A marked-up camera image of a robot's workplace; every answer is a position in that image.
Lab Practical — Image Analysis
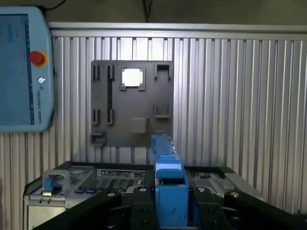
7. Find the black pendant cable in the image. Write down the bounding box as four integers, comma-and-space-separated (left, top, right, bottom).
45, 0, 67, 11

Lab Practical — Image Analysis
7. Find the silver CPU chip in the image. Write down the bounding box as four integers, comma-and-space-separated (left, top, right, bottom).
121, 69, 141, 87

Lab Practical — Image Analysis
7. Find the grey parts rack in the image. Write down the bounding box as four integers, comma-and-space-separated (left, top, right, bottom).
89, 59, 175, 148

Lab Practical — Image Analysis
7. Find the open PC case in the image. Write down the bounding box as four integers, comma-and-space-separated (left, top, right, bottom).
23, 161, 267, 230

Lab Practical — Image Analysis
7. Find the light blue teach pendant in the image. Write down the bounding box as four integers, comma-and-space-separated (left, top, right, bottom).
0, 6, 55, 134

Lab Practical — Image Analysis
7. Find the blue case latch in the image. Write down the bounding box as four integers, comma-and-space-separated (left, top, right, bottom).
42, 174, 55, 197

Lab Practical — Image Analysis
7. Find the dark stand pole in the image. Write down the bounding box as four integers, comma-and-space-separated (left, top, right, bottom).
142, 0, 154, 23

